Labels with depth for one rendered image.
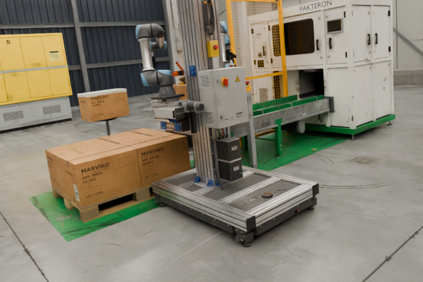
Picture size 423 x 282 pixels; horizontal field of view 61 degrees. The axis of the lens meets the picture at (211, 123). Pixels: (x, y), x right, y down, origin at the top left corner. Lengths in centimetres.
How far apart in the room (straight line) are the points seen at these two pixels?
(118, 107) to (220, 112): 284
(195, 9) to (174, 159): 158
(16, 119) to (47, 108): 83
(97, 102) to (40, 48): 573
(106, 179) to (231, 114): 133
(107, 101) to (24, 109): 560
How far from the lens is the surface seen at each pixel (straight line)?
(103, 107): 537
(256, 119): 427
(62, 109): 1102
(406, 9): 1192
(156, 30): 326
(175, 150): 377
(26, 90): 1073
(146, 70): 318
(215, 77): 280
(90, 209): 348
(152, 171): 366
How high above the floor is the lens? 131
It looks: 10 degrees down
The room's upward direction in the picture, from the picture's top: 6 degrees counter-clockwise
